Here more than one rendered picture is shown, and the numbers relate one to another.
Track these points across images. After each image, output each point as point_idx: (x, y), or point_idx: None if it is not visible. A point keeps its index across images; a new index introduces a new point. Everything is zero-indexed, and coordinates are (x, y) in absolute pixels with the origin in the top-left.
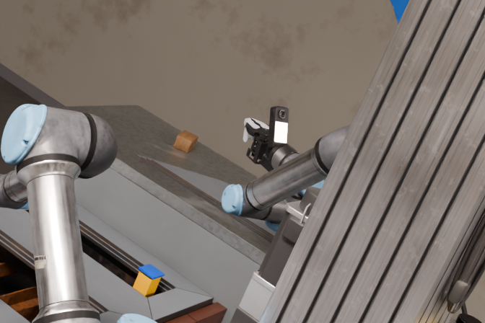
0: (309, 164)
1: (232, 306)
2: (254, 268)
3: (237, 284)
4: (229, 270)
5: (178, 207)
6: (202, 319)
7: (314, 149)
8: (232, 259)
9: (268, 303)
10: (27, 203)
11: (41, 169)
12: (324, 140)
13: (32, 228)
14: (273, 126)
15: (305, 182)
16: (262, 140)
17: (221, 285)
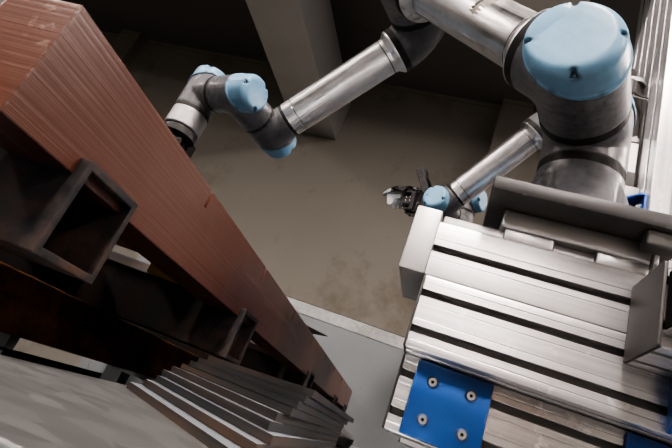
0: (523, 137)
1: (357, 387)
2: (375, 346)
3: (360, 364)
4: (350, 353)
5: (293, 306)
6: (348, 386)
7: (526, 123)
8: (352, 343)
9: (661, 111)
10: (290, 144)
11: None
12: (534, 115)
13: None
14: (424, 178)
15: (516, 157)
16: (415, 190)
17: (344, 369)
